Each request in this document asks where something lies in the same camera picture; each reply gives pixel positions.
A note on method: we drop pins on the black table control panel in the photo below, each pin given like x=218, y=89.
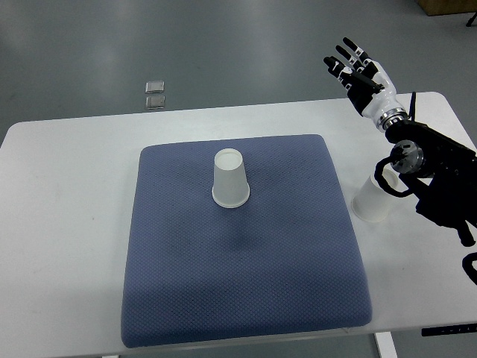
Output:
x=449, y=330

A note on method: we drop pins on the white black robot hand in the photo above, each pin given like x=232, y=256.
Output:
x=369, y=77

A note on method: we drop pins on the upper metal floor socket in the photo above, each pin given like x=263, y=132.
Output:
x=154, y=87

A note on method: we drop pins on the black tripod foot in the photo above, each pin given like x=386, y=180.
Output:
x=471, y=20

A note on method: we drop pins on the blue fabric cushion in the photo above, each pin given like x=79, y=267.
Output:
x=286, y=261

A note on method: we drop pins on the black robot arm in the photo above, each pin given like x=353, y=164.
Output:
x=439, y=171

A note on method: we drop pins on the brown cardboard box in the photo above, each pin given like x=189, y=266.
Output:
x=447, y=7

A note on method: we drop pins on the white table leg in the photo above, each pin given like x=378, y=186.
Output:
x=385, y=345

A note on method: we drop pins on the white paper cup on cushion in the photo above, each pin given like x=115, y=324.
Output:
x=230, y=187

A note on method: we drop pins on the white paper cup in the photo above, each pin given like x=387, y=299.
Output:
x=371, y=203
x=230, y=187

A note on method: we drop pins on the lower metal floor socket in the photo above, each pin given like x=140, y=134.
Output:
x=155, y=102

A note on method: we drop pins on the metal floor socket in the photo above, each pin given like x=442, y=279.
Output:
x=154, y=87
x=155, y=102

